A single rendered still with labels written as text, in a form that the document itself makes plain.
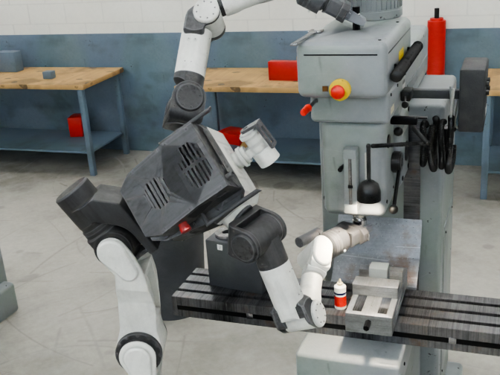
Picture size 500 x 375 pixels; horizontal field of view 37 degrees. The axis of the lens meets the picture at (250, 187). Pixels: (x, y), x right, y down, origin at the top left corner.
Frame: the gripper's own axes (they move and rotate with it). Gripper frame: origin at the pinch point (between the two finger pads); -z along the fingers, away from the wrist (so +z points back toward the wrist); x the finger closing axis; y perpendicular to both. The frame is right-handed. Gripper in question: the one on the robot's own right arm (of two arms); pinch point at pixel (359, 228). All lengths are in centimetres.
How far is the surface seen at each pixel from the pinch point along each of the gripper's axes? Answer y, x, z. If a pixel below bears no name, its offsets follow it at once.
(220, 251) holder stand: 13, 45, 23
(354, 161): -28.0, -6.7, 11.1
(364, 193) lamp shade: -21.2, -14.4, 16.8
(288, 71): 25, 275, -271
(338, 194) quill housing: -15.2, 0.6, 10.3
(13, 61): 23, 552, -170
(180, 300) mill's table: 29, 53, 37
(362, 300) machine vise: 20.4, -8.0, 9.6
